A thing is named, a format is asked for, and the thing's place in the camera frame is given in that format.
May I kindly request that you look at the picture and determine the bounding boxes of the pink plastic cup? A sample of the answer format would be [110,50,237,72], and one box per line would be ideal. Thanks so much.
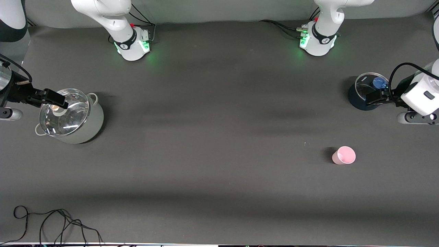
[332,146,356,165]

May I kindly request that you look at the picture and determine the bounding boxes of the glass saucepan lid, blue knob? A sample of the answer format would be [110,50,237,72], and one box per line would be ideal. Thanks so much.
[355,72,390,103]

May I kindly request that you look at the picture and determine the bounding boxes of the dark blue saucepan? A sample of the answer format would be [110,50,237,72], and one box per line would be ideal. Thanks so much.
[348,72,390,111]

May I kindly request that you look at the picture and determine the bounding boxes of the glass pot lid with knob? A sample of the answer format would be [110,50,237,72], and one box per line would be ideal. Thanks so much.
[39,89,90,137]

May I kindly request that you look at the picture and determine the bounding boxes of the grey-green cooking pot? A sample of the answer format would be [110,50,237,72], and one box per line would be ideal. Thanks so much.
[35,89,104,144]

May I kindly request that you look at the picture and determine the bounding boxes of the thin black loose cable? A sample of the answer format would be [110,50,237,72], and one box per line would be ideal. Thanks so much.
[0,205,103,246]

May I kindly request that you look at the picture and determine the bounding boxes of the black left arm base cables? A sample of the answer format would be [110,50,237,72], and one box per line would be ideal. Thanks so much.
[259,6,321,39]

